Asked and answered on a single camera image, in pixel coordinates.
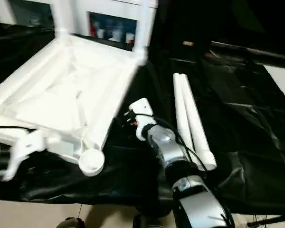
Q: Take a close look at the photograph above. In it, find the white plastic table top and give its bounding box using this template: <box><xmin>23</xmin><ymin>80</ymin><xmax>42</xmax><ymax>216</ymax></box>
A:
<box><xmin>0</xmin><ymin>29</ymin><xmax>149</xmax><ymax>178</ymax></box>

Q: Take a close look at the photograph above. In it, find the white patterned cup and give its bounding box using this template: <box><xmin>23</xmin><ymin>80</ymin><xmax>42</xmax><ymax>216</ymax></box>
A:
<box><xmin>111</xmin><ymin>26</ymin><xmax>122</xmax><ymax>41</ymax></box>

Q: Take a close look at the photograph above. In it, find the black right robot foot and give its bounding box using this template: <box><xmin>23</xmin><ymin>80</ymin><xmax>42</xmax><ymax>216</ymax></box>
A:
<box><xmin>132</xmin><ymin>213</ymin><xmax>167</xmax><ymax>228</ymax></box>

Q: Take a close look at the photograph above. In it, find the black work mat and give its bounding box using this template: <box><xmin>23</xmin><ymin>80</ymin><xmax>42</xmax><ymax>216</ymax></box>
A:
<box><xmin>0</xmin><ymin>21</ymin><xmax>285</xmax><ymax>214</ymax></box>

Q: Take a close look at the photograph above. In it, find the white sideboard cabinet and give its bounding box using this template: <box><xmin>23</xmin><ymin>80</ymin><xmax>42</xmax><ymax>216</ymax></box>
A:
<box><xmin>0</xmin><ymin>0</ymin><xmax>159</xmax><ymax>52</ymax></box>

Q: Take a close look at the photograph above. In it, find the long black pole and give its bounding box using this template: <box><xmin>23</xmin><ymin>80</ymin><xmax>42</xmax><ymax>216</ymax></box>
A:
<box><xmin>210</xmin><ymin>40</ymin><xmax>285</xmax><ymax>64</ymax></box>

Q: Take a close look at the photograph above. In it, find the flat white board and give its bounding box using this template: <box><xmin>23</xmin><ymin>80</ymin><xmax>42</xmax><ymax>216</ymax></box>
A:
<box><xmin>263</xmin><ymin>64</ymin><xmax>285</xmax><ymax>105</ymax></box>

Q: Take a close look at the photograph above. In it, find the black tripod stand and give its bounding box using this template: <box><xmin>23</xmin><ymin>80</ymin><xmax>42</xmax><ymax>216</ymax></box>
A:
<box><xmin>246</xmin><ymin>214</ymin><xmax>284</xmax><ymax>227</ymax></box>

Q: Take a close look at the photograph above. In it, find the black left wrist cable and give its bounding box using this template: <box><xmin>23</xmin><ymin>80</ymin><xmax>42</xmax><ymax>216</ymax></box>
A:
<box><xmin>0</xmin><ymin>125</ymin><xmax>27</xmax><ymax>131</ymax></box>

